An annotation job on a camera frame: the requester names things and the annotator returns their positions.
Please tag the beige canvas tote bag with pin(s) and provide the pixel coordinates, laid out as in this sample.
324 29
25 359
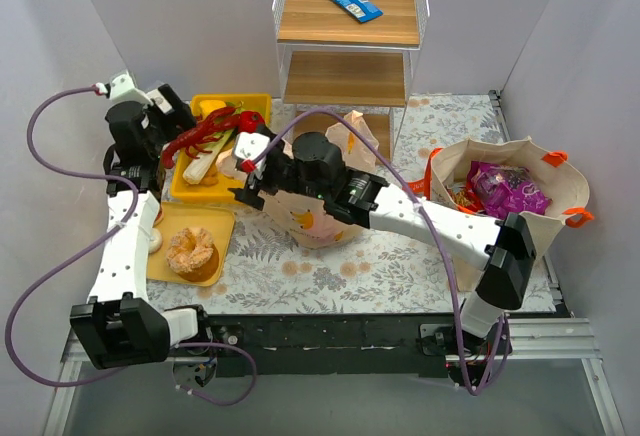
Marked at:
556 177

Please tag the red candy bag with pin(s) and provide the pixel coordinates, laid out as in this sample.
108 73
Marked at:
464 197

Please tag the yellow flat tray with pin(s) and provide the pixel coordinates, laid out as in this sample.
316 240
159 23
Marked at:
220 222

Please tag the banana print plastic bag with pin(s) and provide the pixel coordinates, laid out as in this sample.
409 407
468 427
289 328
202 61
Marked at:
335 184

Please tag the blue snack packet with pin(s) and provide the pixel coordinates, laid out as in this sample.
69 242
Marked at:
362 11

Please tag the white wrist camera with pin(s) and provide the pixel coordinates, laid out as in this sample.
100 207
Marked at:
249 152
122 88

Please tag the white leek stalk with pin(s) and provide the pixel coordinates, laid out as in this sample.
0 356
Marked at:
202 170

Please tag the yellow vegetable bin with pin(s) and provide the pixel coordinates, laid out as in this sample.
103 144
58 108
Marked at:
177 187

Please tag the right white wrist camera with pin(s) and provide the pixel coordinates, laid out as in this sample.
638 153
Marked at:
249 152

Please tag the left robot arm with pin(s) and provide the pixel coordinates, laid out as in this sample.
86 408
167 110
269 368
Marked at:
117 326

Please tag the white wire wooden shelf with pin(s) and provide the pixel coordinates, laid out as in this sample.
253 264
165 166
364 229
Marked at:
328 58

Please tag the floral table mat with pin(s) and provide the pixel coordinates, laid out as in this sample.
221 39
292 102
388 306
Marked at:
267 271

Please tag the red bell pepper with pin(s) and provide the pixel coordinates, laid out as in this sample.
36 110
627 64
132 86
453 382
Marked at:
250 121

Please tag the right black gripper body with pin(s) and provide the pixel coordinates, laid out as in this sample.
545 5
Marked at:
271 185

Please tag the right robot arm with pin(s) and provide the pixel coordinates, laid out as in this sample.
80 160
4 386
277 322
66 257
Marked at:
502 249

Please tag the white ring donut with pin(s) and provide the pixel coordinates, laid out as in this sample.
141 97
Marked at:
155 241

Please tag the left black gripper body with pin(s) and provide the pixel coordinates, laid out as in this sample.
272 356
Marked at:
176 110

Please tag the red toy lobster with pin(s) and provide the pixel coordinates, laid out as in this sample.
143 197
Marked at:
209 130

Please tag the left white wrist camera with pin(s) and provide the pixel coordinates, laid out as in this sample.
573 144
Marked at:
122 88

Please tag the purple snack bag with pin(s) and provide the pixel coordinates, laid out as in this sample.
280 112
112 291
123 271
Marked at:
505 189

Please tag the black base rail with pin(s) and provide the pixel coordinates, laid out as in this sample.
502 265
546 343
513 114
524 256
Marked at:
421 344

